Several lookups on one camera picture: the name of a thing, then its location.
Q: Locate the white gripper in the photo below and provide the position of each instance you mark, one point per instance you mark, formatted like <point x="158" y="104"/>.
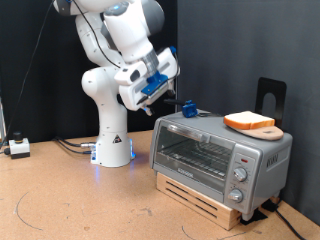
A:
<point x="128" y="93"/>

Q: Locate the white bread slice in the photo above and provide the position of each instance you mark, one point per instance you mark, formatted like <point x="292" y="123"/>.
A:
<point x="248" y="119"/>

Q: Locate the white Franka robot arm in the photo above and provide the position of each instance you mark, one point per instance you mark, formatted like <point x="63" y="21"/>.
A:
<point x="110" y="133"/>

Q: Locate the silver oven knob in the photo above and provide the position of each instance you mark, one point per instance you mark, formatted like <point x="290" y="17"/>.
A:
<point x="240" y="174"/>
<point x="235" y="195"/>

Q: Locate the silver toaster oven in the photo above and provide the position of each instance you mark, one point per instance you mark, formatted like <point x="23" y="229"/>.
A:
<point x="266" y="156"/>

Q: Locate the wooden slatted base block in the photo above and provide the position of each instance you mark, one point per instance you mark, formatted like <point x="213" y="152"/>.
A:
<point x="200" y="201"/>

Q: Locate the black metal bookend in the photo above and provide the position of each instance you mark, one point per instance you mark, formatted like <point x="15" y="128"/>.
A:
<point x="266" y="86"/>

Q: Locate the round wooden cutting board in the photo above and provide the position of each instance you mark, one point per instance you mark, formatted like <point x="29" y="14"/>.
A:
<point x="266" y="134"/>

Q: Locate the emergency stop button box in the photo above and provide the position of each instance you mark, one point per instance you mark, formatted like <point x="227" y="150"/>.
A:
<point x="19" y="146"/>

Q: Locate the black foam pad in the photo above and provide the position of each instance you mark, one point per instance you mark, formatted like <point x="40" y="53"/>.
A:
<point x="270" y="205"/>
<point x="255" y="216"/>

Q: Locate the grey metal pole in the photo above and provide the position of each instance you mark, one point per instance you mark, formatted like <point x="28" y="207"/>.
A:
<point x="2" y="123"/>

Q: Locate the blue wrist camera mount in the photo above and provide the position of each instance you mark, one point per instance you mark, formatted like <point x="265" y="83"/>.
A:
<point x="153" y="81"/>

